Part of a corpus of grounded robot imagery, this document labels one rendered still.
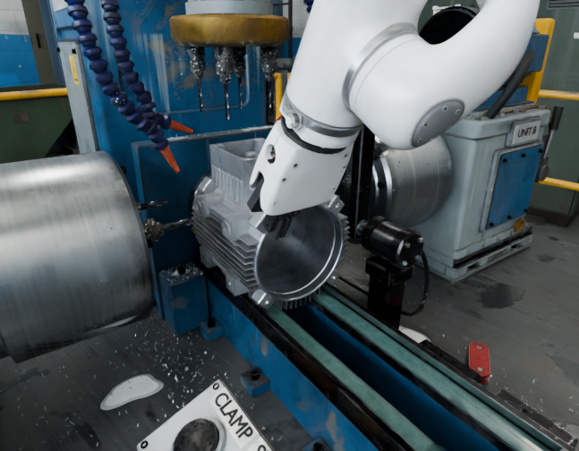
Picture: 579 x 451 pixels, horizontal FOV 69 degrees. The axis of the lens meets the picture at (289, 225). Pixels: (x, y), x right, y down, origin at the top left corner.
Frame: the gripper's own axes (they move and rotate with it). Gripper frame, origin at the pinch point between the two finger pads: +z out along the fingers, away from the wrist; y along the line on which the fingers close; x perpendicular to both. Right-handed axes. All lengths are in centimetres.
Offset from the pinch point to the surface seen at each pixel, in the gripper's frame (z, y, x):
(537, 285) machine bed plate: 21, 65, -21
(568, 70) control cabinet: 48, 305, 88
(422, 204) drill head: 9.2, 37.0, 1.0
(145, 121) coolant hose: -1.9, -10.4, 19.8
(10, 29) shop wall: 242, 11, 486
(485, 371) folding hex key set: 14.8, 28.1, -28.4
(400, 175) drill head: 3.5, 30.1, 4.8
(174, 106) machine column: 11.9, 2.6, 39.9
